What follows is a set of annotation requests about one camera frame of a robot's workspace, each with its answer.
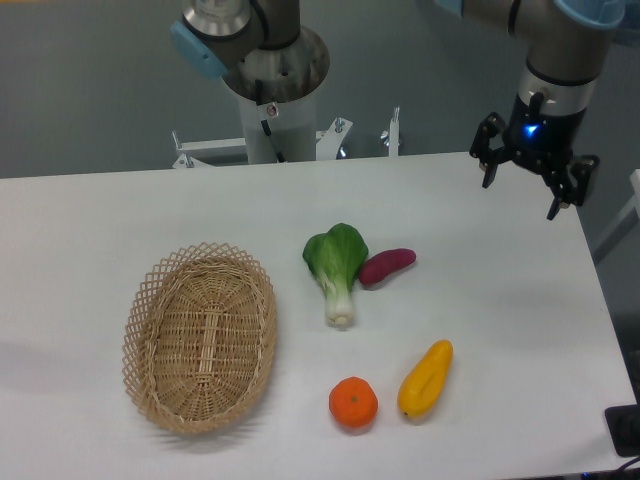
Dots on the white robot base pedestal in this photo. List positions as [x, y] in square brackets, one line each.
[284, 131]

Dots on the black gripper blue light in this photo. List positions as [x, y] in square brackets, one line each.
[539, 144]

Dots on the purple sweet potato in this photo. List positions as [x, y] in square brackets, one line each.
[377, 268]

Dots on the green bok choy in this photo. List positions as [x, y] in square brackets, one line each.
[334, 258]

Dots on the black device at table edge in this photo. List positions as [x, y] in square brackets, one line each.
[623, 425]

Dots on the yellow mango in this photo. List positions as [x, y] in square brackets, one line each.
[422, 387]

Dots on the orange tangerine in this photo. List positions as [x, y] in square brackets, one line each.
[353, 403]

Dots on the oval wicker basket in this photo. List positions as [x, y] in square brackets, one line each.
[199, 344]

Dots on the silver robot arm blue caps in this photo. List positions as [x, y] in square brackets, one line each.
[268, 59]

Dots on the white metal mounting frame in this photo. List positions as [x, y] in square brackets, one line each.
[329, 145]

